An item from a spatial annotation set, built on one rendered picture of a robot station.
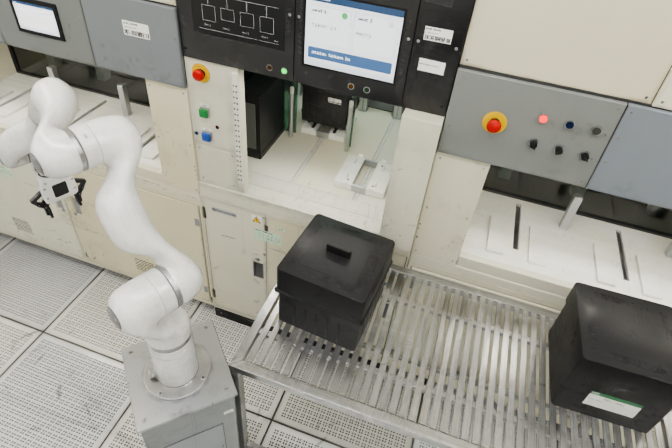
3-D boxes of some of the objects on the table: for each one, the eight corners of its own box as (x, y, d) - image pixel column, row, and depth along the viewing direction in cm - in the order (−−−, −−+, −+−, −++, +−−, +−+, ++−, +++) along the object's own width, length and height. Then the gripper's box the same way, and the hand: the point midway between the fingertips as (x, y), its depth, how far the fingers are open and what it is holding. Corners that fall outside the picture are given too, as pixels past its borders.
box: (548, 405, 146) (582, 358, 130) (546, 329, 168) (574, 280, 152) (651, 437, 141) (699, 392, 125) (634, 354, 163) (674, 307, 147)
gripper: (73, 150, 156) (86, 193, 167) (14, 172, 146) (32, 215, 157) (84, 161, 152) (97, 203, 163) (24, 184, 142) (42, 227, 153)
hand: (64, 207), depth 159 cm, fingers open, 8 cm apart
